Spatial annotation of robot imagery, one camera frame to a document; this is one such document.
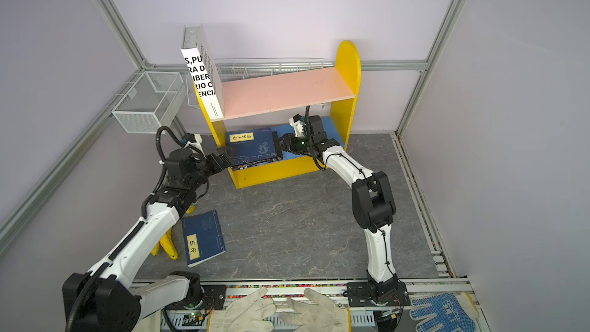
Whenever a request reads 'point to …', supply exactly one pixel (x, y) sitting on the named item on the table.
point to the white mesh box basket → (150, 103)
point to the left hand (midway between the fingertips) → (225, 153)
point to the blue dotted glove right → (454, 312)
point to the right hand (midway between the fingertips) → (277, 145)
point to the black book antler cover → (276, 158)
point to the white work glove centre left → (247, 314)
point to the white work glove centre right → (319, 314)
